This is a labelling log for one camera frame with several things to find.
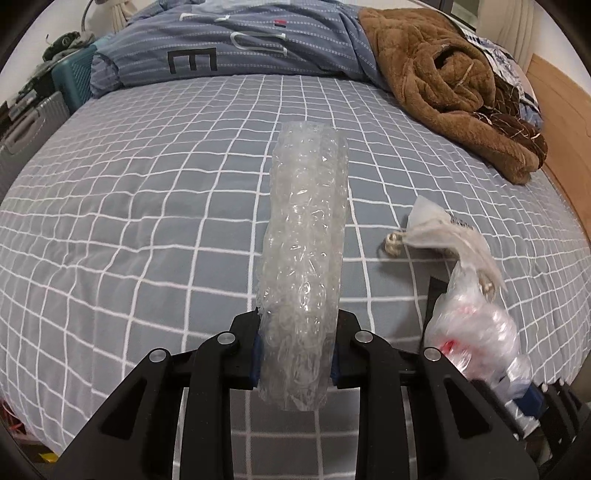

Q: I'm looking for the teal suitcase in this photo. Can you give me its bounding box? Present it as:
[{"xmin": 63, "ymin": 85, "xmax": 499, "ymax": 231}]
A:
[{"xmin": 51, "ymin": 44, "xmax": 100, "ymax": 114}]

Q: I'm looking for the blue striped duvet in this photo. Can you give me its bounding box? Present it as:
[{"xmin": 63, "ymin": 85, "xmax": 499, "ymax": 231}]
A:
[{"xmin": 90, "ymin": 0, "xmax": 402, "ymax": 100}]

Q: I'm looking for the grey checked bedsheet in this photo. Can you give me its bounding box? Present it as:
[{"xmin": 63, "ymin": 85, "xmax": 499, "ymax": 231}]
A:
[{"xmin": 0, "ymin": 74, "xmax": 591, "ymax": 457}]

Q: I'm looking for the blue white patterned pillow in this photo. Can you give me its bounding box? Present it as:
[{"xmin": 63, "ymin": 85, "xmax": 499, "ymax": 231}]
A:
[{"xmin": 464, "ymin": 28, "xmax": 544, "ymax": 134}]

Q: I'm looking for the brown headboard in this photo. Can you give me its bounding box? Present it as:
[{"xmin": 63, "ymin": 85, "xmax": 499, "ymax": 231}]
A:
[{"xmin": 526, "ymin": 53, "xmax": 591, "ymax": 232}]

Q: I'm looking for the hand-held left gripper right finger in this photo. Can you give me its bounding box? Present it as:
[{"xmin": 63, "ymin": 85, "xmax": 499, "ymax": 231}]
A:
[{"xmin": 330, "ymin": 309, "xmax": 541, "ymax": 480}]

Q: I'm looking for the brown fleece garment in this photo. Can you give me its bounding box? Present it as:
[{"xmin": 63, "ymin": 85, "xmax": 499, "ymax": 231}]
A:
[{"xmin": 358, "ymin": 7, "xmax": 549, "ymax": 186}]

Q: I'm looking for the grey suitcase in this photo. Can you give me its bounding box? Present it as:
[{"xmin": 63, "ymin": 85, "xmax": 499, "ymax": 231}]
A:
[{"xmin": 0, "ymin": 90, "xmax": 70, "ymax": 195}]

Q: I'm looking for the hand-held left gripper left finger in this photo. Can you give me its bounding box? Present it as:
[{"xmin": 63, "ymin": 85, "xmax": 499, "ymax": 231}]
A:
[{"xmin": 46, "ymin": 310, "xmax": 264, "ymax": 480}]

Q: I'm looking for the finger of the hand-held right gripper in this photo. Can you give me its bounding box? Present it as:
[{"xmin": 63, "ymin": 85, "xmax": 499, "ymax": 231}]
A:
[
  {"xmin": 516, "ymin": 381, "xmax": 580, "ymax": 464},
  {"xmin": 424, "ymin": 276, "xmax": 448, "ymax": 344}
]

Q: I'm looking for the clear plastic bag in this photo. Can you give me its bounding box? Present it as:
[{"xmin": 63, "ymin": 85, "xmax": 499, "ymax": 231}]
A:
[{"xmin": 381, "ymin": 196, "xmax": 534, "ymax": 430}]

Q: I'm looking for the clear bubble wrap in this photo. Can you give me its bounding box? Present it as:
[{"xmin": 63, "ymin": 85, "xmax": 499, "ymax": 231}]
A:
[{"xmin": 256, "ymin": 121, "xmax": 348, "ymax": 411}]

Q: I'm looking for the dark bundled cloth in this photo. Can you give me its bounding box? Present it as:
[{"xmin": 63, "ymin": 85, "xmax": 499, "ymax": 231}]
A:
[{"xmin": 42, "ymin": 31, "xmax": 95, "ymax": 63}]

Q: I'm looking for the beige curtain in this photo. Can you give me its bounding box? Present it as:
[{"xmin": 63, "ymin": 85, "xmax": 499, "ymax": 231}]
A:
[
  {"xmin": 475, "ymin": 0, "xmax": 561, "ymax": 75},
  {"xmin": 105, "ymin": 0, "xmax": 134, "ymax": 35}
]

